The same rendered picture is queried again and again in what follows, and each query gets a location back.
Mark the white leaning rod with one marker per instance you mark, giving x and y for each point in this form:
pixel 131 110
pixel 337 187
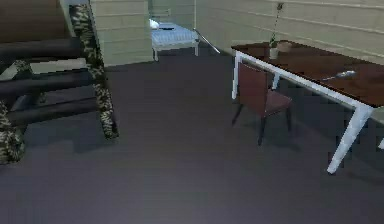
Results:
pixel 206 40

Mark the white pillow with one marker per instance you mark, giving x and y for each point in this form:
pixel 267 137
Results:
pixel 153 24

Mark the tan bowl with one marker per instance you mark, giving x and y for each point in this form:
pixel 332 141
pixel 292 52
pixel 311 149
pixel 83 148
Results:
pixel 284 46

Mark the silver spoon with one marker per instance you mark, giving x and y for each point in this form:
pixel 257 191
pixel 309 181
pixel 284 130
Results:
pixel 343 74

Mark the plant in white pot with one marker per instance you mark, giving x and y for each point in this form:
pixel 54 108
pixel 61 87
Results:
pixel 274 46

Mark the brown dining table white legs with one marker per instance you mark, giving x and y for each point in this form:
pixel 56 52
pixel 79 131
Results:
pixel 320 66

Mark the dark red chair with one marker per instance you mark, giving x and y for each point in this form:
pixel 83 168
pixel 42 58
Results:
pixel 255 91

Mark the dark flat object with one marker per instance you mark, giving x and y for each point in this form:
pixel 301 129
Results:
pixel 166 28

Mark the white bed blue cover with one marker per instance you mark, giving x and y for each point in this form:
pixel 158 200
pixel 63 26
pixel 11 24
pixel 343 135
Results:
pixel 171 36

